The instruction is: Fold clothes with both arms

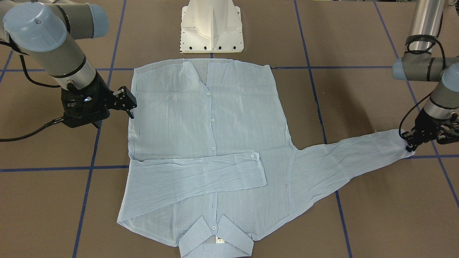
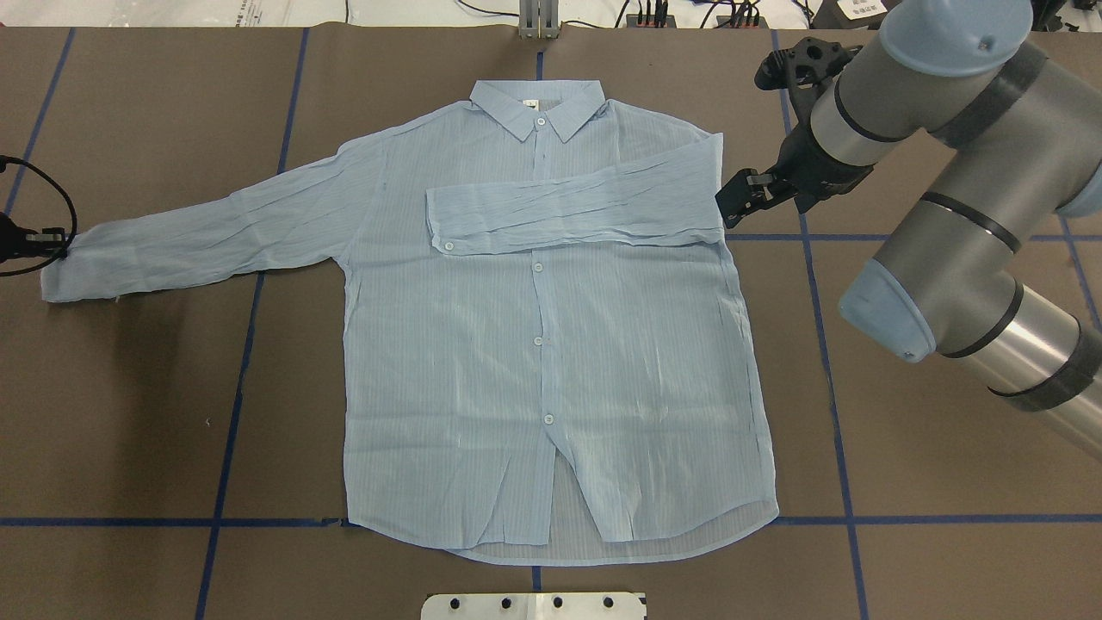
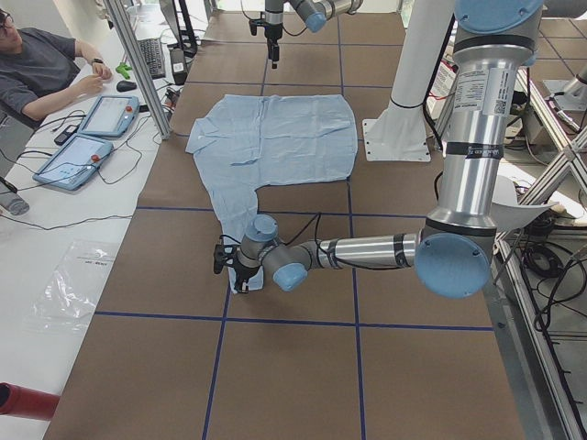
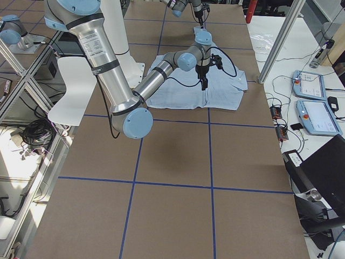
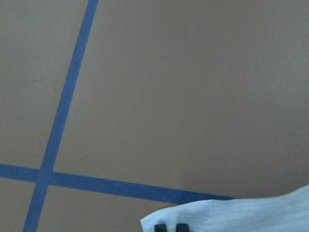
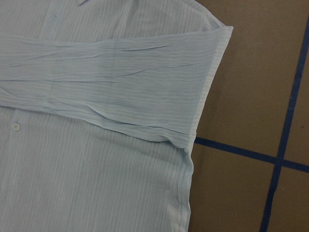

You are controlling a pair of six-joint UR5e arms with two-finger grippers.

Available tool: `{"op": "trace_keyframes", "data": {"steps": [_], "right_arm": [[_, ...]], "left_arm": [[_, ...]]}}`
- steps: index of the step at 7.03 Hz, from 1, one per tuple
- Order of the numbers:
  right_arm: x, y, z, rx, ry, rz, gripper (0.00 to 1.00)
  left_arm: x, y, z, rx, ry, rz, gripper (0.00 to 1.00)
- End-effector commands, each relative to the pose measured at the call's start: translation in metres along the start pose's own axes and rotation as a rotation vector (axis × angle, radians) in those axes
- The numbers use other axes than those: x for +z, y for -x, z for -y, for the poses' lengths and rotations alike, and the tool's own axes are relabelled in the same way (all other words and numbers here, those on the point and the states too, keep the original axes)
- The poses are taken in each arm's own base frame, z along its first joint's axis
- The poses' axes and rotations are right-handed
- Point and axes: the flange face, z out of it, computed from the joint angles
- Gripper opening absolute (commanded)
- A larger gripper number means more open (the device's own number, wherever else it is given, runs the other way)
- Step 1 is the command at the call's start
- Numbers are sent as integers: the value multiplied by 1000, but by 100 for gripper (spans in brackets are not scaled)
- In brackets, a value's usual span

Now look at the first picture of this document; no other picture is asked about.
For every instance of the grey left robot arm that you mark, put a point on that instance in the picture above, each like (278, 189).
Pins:
(424, 60)

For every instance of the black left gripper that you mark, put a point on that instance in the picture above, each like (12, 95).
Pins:
(425, 123)

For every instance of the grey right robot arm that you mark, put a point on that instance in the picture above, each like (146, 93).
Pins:
(47, 31)

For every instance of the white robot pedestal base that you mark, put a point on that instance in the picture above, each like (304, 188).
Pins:
(211, 26)

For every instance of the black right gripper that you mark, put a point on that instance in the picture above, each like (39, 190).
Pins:
(103, 94)

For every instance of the light blue striped button shirt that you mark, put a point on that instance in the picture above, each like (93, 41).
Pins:
(213, 167)

